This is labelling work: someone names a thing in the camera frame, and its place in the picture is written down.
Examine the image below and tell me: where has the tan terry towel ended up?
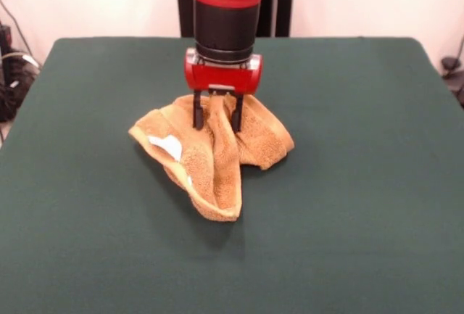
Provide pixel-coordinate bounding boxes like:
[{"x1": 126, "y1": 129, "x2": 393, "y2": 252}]
[{"x1": 128, "y1": 93, "x2": 295, "y2": 223}]

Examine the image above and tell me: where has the small black adapter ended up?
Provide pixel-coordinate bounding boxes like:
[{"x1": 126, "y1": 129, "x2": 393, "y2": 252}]
[{"x1": 0, "y1": 23, "x2": 14, "y2": 50}]

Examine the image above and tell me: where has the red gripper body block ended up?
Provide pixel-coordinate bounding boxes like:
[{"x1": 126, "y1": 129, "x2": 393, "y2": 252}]
[{"x1": 183, "y1": 47, "x2": 265, "y2": 96}]

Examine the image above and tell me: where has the black cable heap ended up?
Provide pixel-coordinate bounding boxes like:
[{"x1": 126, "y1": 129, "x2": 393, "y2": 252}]
[{"x1": 0, "y1": 0, "x2": 41, "y2": 123}]

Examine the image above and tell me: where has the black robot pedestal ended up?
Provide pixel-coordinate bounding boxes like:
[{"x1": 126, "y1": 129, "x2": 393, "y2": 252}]
[{"x1": 169, "y1": 0, "x2": 302, "y2": 38}]

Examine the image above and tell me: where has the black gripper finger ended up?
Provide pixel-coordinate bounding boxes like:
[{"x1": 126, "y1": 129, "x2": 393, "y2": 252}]
[
  {"x1": 231, "y1": 92, "x2": 245, "y2": 135},
  {"x1": 192, "y1": 89, "x2": 207, "y2": 129}
]

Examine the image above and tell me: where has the dark green table cloth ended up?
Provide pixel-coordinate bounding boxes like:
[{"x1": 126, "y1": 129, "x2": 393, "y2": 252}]
[{"x1": 0, "y1": 36, "x2": 464, "y2": 314}]

